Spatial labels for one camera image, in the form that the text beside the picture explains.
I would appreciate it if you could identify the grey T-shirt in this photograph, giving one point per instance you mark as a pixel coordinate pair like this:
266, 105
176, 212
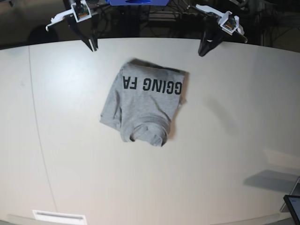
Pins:
143, 101

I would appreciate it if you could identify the blue plastic box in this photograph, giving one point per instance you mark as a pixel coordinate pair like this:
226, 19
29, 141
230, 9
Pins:
137, 2

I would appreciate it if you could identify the white flat label strip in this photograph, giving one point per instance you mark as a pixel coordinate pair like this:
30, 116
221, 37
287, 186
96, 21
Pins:
39, 213

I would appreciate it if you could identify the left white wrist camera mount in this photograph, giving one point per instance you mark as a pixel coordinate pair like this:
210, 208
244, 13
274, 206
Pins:
228, 22

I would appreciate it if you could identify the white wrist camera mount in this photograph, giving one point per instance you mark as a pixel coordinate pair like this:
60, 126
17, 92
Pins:
79, 11
228, 22

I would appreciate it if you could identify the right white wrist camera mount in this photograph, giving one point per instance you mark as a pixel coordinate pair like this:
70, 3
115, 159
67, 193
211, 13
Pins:
79, 11

